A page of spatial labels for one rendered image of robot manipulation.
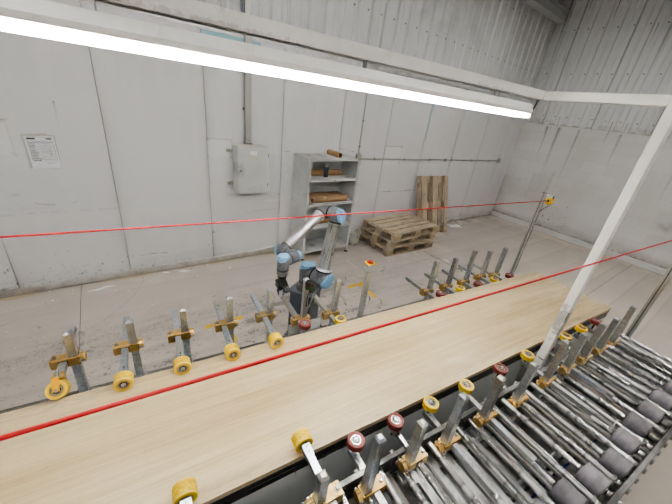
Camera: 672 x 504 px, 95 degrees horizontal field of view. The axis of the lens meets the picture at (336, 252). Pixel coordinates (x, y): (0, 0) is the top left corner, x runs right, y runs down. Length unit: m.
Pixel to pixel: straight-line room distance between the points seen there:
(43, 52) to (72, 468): 3.39
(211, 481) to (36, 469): 0.63
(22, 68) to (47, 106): 0.31
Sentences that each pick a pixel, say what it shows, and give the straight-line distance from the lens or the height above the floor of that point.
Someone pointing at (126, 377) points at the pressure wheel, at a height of 0.98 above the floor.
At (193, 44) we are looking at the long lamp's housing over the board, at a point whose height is 2.34.
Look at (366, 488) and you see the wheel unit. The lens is 1.55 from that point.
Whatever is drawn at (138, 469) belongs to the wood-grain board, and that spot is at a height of 0.90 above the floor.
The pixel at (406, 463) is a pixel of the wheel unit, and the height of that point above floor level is 0.87.
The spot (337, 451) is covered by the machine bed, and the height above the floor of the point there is 0.80.
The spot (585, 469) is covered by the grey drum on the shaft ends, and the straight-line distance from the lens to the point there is 2.11.
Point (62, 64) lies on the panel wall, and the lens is 4.11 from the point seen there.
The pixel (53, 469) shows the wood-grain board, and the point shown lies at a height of 0.90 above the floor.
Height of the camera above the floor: 2.23
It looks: 25 degrees down
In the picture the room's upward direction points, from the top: 8 degrees clockwise
